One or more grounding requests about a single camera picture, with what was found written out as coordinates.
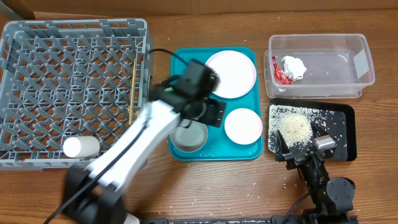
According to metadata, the grey plastic dishwasher rack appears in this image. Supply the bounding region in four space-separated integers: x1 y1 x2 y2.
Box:
1 19 154 170

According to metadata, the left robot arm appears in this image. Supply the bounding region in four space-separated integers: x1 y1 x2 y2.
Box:
52 73 226 223

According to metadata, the teal plastic serving tray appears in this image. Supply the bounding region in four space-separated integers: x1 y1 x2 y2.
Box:
169 47 264 161

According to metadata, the red food wrapper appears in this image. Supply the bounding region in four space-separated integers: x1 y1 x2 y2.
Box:
272 56 293 85

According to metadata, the black plastic tray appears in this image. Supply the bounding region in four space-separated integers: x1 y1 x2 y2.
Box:
267 98 357 161

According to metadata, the small white round plate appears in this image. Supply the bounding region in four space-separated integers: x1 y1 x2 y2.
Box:
224 108 263 145

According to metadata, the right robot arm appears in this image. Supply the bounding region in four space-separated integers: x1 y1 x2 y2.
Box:
271 122 359 224

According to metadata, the large white round plate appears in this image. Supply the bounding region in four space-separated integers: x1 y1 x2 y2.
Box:
205 50 257 99

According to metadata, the pile of rice grains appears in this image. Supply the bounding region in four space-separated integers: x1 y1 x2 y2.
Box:
268 105 346 152

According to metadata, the white paper cup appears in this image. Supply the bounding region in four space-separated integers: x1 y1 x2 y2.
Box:
63 136 100 158

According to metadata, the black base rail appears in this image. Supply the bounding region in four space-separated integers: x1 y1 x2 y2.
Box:
140 215 359 224

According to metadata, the white paper napkin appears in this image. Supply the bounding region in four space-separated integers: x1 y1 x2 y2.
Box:
282 55 307 81

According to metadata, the clear plastic waste bin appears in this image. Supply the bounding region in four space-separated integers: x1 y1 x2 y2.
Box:
264 34 375 99

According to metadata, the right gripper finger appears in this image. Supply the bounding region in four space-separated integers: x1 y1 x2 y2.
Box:
310 122 329 139
275 130 290 161

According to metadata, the wooden chopstick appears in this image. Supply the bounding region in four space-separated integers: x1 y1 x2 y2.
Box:
128 60 136 125

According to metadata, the grey metal bowl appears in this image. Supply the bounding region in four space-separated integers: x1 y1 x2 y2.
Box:
170 119 208 152

